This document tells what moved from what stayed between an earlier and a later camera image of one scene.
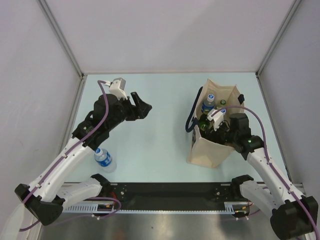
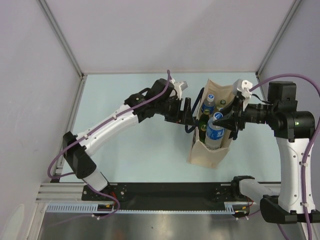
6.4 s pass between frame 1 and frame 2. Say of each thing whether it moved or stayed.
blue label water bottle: stayed
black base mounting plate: stayed
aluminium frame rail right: stayed
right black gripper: moved
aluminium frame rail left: stayed
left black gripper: moved
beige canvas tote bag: stayed
